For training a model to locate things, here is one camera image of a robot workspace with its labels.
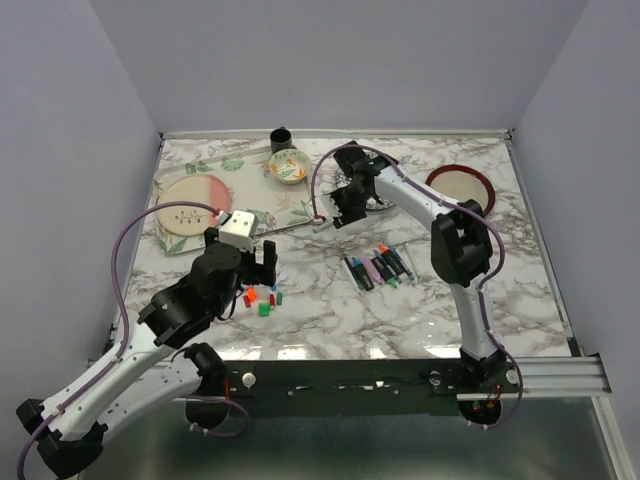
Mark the blue black highlighter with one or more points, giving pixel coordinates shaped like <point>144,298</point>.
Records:
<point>361,274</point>

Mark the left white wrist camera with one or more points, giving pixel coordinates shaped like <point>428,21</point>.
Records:
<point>238,230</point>

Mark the floral yellow bowl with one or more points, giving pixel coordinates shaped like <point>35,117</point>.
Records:
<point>289,166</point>

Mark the pink cream round plate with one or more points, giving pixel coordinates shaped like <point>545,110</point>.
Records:
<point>196,188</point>

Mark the teal capped white marker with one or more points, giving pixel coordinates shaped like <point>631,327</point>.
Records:
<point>322,227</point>

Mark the black mounting base bar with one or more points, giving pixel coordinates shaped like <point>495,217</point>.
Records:
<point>329,388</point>

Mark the blue floral plate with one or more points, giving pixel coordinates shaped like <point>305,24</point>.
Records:
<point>373,204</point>

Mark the green capped white marker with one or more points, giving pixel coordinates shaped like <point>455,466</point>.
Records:
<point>412,261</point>

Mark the black cup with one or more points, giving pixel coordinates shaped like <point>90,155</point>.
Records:
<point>280,139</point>

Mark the red rimmed brown plate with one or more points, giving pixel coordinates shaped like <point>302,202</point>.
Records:
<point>463,183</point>

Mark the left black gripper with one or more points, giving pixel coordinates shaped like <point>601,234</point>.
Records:
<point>261,273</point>

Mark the aluminium frame rail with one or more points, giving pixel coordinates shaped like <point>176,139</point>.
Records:
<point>564,377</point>

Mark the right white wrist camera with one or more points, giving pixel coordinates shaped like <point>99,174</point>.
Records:
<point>325,209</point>

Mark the floral rectangular tray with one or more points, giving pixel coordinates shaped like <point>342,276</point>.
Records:
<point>253,188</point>

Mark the green black highlighter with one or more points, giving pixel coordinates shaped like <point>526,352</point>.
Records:
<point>385,272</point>

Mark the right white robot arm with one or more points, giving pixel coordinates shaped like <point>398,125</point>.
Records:
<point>466,250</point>

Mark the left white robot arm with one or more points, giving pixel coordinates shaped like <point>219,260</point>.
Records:
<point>156,359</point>

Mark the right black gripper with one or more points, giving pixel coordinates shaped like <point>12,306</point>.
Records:
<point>347,217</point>

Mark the orange black highlighter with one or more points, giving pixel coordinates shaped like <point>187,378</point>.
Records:
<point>391,260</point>

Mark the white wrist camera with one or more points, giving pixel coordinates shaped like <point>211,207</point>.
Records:
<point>238,230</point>
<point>325,209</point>

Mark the green highlighter cap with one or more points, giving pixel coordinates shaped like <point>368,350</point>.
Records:
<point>264,309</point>

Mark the purple translucent highlighter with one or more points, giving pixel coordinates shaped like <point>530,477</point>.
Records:
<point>372,271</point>

